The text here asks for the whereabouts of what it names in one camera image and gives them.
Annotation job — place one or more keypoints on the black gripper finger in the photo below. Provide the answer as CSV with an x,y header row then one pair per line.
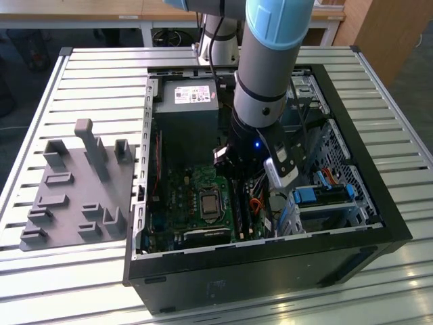
x,y
225,160

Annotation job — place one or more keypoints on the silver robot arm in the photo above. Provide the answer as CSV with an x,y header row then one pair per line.
x,y
267,50

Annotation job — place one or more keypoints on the CPU in silver socket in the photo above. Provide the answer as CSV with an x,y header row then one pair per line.
x,y
209,204

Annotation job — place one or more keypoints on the grey power supply unit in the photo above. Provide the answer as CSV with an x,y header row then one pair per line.
x,y
186,132

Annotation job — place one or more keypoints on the green motherboard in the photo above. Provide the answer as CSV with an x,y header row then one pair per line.
x,y
179,203

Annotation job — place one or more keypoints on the black graphics card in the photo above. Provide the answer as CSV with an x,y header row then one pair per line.
x,y
208,236

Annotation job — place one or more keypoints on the blue disk carrier with disk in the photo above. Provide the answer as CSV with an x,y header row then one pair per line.
x,y
306,196

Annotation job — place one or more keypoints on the metal drive cage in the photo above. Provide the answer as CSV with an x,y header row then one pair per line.
x,y
311,101

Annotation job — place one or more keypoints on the metal disk bay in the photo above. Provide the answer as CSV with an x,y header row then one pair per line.
x,y
331,216

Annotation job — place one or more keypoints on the black PC case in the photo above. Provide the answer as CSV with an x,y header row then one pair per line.
x,y
236,281

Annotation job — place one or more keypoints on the grey parts rack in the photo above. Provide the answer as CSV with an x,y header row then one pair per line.
x,y
78,203

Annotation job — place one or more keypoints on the wooden cabinet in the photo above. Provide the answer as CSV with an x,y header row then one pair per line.
x,y
389,34

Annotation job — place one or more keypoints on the wooden desk white frame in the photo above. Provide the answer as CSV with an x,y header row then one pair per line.
x,y
84,8

